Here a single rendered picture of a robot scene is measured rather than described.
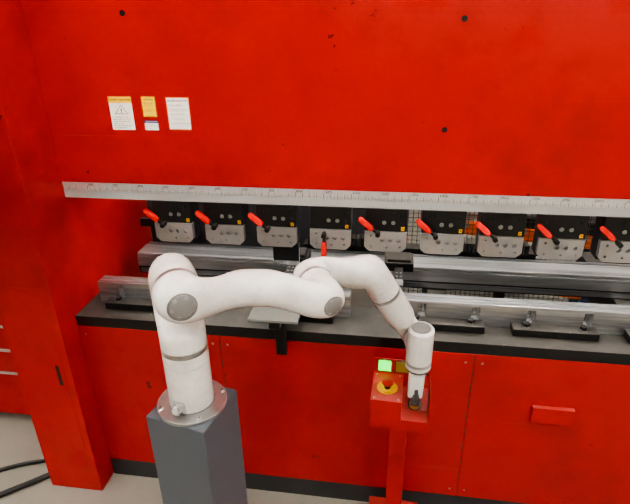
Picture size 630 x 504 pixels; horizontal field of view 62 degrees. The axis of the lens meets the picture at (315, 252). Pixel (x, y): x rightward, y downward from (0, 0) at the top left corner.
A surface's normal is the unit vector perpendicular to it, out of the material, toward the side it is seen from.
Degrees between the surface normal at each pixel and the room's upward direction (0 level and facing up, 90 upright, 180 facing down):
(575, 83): 90
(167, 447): 90
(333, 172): 90
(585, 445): 90
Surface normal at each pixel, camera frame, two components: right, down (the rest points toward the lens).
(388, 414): -0.18, 0.42
